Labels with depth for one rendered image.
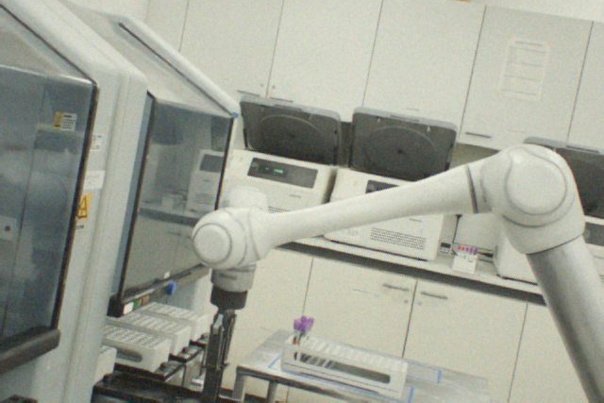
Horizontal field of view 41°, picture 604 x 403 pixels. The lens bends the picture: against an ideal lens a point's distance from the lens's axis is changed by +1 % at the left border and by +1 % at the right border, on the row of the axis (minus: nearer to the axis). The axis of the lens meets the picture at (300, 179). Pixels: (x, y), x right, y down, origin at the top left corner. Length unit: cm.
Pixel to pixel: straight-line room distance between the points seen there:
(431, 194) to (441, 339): 240
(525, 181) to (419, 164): 295
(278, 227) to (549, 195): 48
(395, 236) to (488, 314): 56
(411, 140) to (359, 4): 75
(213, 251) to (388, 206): 36
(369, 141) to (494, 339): 117
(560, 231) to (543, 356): 259
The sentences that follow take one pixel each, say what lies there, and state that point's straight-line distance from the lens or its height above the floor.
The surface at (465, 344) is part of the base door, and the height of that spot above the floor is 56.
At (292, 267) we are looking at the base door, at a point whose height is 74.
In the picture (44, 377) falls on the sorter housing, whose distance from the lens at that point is 145.
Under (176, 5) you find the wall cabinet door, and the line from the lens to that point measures 445.
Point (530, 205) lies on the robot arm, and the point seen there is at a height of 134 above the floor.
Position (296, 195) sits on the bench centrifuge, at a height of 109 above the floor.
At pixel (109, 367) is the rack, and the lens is 176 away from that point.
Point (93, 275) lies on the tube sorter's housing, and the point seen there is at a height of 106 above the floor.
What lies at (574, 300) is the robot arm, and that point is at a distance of 144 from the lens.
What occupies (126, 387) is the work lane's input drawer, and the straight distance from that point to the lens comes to 176.
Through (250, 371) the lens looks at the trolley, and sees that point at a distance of 195.
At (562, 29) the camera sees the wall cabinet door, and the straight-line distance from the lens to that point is 423.
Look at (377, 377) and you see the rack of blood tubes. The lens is 206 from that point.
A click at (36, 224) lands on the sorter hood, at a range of 125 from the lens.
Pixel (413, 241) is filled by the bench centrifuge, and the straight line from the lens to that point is 388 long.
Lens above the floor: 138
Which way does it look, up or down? 3 degrees down
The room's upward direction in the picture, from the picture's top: 11 degrees clockwise
